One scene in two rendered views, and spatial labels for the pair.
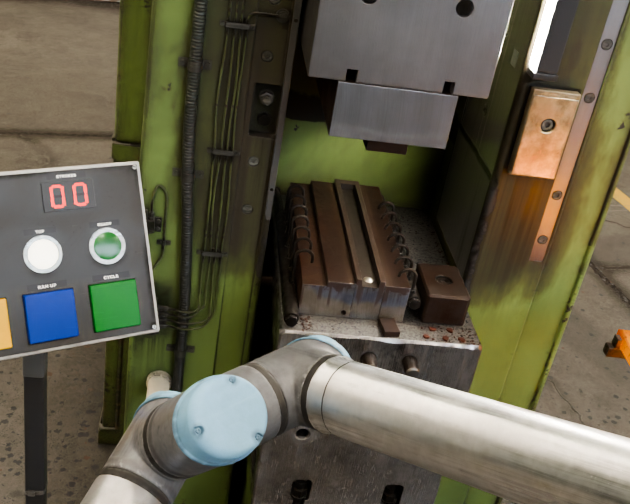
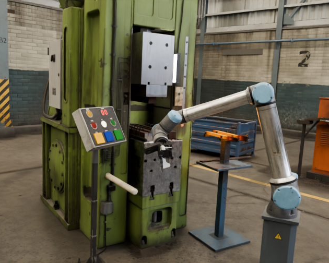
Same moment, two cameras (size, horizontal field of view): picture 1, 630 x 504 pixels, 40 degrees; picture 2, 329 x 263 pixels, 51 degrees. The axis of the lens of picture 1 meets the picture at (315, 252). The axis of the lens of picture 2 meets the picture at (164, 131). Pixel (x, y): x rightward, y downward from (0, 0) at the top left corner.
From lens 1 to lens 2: 163 cm
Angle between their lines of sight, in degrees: 32
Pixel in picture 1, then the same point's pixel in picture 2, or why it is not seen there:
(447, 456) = (212, 107)
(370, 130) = (153, 94)
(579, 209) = not seen: hidden behind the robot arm
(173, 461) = (169, 126)
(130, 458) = (159, 131)
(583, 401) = not seen: hidden behind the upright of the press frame
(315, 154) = not seen: hidden behind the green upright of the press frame
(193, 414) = (173, 113)
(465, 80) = (167, 82)
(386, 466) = (169, 177)
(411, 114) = (160, 90)
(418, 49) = (159, 76)
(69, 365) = (42, 219)
